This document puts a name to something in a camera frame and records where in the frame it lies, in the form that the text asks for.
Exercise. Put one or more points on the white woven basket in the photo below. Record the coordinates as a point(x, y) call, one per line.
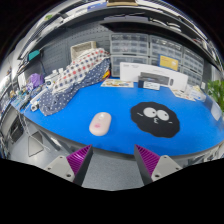
point(80, 49)

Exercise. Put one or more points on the small black labelled box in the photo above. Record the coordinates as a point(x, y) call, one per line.
point(148, 86)

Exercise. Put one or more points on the long white keyboard box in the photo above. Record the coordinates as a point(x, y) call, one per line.
point(133, 71)

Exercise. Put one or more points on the clear plastic bag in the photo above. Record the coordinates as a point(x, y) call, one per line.
point(197, 92)

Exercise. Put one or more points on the navy polka-dot cloth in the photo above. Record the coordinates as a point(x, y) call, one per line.
point(63, 96)

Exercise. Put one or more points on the black fuzzy-face mouse pad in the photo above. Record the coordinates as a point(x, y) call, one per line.
point(156, 128)

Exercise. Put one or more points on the yellow flat box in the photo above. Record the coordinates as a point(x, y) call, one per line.
point(169, 62)

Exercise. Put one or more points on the red blue checked cloth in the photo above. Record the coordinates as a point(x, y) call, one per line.
point(80, 68)

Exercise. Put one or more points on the purple plastic bag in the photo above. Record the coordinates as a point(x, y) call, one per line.
point(35, 80)

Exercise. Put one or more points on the green potted plant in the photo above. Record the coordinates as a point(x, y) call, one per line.
point(216, 91)

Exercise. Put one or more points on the yellow red toy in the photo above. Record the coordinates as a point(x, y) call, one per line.
point(106, 74)

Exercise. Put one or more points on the colourful printed leaflet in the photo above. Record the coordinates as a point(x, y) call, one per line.
point(182, 95)
point(116, 83)

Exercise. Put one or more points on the pale pink computer mouse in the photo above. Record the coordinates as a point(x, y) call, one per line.
point(100, 124)

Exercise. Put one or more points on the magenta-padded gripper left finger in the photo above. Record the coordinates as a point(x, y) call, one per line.
point(71, 165)

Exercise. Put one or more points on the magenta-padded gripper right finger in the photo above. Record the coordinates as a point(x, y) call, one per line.
point(155, 165)

